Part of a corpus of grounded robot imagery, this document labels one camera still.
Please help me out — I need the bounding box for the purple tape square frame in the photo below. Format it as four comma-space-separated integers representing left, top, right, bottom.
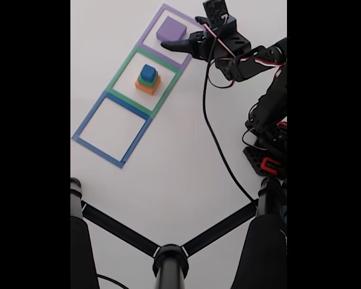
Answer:
137, 2, 205, 69

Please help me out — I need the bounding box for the green block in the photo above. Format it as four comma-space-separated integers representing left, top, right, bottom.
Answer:
138, 70, 159, 86

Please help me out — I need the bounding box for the thin black cable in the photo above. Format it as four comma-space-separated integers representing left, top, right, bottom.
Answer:
96, 273, 130, 289

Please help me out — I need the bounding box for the large purple block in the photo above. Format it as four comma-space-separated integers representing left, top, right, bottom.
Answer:
156, 16, 188, 43

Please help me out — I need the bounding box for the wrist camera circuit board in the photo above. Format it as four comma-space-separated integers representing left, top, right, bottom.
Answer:
202, 0, 231, 28

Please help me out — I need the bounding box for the orange block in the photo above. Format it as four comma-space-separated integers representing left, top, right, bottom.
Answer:
134, 75, 162, 96

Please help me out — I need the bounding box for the small blue cube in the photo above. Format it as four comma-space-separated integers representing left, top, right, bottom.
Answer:
140, 64, 157, 84

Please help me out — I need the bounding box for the green tape square frame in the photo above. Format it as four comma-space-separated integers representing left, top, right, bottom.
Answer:
105, 45, 181, 118

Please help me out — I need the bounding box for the blue tape square frame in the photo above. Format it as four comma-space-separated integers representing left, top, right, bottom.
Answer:
71, 92, 153, 169

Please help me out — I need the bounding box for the white red base servo wire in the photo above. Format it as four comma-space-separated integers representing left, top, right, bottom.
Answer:
242, 128, 268, 153

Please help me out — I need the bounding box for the white red gripper servo wire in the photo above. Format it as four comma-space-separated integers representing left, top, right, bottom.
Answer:
203, 23, 285, 69

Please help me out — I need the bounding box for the black tripod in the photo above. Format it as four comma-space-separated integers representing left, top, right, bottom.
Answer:
70, 177, 288, 289

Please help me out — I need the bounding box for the thick black camera cable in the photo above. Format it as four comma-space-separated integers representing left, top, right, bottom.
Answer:
202, 17, 258, 203

